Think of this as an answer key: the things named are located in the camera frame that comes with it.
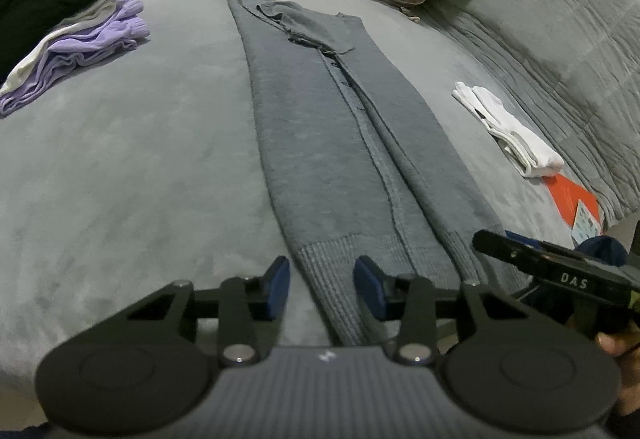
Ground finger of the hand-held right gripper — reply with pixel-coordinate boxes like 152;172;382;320
504;230;577;255
472;228;549;278

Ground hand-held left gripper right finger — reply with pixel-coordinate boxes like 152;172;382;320
352;255;524;367

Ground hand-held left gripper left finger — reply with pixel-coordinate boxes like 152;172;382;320
127;255;292;367

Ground grey knit sweater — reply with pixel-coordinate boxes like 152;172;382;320
225;0;527;348

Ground person's right hand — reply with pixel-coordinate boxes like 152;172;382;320
597;318;640;360

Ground orange booklet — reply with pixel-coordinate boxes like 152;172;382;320
543;174;601;226

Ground white blue card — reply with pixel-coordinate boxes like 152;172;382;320
571;200;603;246

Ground white socks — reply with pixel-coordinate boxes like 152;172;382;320
451;81;565;178

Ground person's dark sleeve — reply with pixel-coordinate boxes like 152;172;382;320
606;354;640;439

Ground grey velvet bed cover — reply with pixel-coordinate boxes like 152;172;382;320
0;0;640;439

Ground grey quilted blanket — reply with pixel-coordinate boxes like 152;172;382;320
415;0;640;221

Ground folded lilac garment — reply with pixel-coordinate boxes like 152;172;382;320
0;0;151;116

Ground folded white garment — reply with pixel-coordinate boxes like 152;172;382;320
0;0;124;98

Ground folded black garment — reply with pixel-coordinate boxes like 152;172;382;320
0;0;132;84

